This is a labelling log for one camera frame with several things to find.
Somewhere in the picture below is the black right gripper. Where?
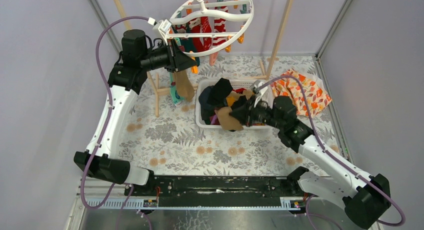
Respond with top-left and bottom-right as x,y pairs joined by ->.
229,95 -> 284,130

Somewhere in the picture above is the brown ribbed sock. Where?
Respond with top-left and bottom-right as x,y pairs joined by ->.
172,70 -> 195,102

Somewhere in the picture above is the green and blue sock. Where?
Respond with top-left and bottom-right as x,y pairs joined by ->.
169,72 -> 184,106

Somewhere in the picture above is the white round clip hanger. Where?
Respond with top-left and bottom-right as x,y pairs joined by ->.
171,0 -> 249,53

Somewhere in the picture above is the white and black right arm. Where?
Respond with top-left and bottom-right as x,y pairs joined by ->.
230,96 -> 392,229

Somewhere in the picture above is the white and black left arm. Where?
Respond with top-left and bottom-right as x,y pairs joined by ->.
73,29 -> 197,196

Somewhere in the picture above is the white plastic laundry basket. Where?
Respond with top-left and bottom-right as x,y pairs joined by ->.
195,78 -> 274,129

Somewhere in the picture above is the black sock in basket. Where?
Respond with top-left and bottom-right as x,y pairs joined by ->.
198,77 -> 248,125

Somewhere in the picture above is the red white striped sock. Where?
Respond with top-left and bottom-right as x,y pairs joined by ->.
184,16 -> 228,53

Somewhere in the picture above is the orange floral cloth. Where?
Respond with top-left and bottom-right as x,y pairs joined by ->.
270,68 -> 333,118

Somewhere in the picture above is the floral table mat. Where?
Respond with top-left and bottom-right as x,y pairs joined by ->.
117,55 -> 340,177

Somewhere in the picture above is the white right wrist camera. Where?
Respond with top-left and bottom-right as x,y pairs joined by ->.
250,79 -> 268,107

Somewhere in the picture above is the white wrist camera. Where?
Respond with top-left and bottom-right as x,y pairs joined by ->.
147,17 -> 172,43
250,79 -> 268,107

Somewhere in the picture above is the wooden drying rack frame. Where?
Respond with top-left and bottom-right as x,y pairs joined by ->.
113,0 -> 294,117

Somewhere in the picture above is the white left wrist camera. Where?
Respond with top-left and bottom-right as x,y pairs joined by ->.
147,17 -> 172,43

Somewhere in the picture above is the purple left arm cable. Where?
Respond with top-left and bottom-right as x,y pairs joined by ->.
80,16 -> 153,230

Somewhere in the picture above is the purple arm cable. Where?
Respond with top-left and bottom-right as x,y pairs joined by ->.
80,16 -> 153,230
256,75 -> 407,230

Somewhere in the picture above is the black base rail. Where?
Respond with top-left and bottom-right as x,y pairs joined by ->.
124,175 -> 307,209

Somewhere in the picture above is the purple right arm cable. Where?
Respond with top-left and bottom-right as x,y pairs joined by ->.
256,75 -> 407,230

